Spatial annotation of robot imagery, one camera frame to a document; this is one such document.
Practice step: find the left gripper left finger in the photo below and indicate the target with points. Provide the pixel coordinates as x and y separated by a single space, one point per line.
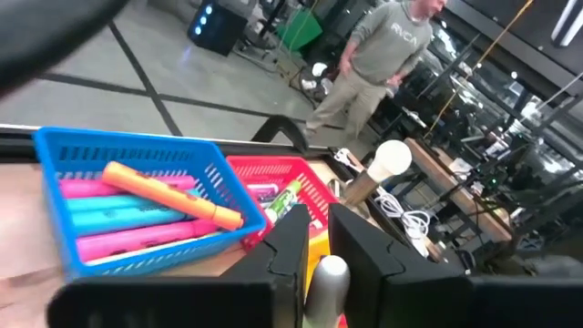
282 273

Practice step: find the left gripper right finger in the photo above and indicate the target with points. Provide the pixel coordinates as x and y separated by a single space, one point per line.
373 269

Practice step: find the yellow plastic basket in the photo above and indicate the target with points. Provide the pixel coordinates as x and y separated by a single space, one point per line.
319 250

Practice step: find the pink highlighter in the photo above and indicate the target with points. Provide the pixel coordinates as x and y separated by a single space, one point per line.
136 239
82 187

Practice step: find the small white marker yellow cap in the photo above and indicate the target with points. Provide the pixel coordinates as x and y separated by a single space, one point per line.
325 291

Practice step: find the red plastic basket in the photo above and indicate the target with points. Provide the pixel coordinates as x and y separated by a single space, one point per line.
273 164

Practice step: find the thin red marker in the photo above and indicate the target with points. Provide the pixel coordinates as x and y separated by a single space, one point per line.
342 321

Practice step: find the black computer tower blue lights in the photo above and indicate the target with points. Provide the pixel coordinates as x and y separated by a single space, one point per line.
216 25

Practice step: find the bulb lamp on round base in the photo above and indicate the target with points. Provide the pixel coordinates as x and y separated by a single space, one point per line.
391 157

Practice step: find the thick pink whiteboard marker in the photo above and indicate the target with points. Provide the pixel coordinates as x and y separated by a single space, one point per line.
262 187

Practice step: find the wooden workbench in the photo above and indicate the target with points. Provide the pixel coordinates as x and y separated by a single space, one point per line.
437 173

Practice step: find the person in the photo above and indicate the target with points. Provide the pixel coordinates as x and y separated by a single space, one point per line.
387 50

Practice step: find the orange highlighter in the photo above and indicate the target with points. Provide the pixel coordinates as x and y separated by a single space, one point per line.
168 196

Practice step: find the blue plastic basket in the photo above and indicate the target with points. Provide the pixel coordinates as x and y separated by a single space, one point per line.
136 136

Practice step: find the light blue highlighter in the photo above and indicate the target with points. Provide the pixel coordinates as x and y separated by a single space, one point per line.
105 202
118 220

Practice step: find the green plastic crate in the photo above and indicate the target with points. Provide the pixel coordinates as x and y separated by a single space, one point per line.
298 29

